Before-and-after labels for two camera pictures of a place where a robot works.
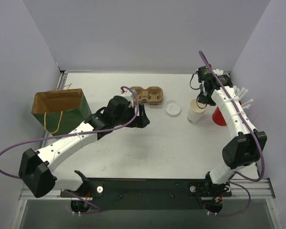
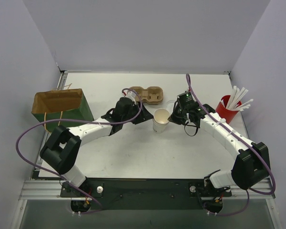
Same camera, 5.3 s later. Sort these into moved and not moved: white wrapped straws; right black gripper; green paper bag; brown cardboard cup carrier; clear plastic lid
Moved: right black gripper
Not moved: clear plastic lid; white wrapped straws; green paper bag; brown cardboard cup carrier
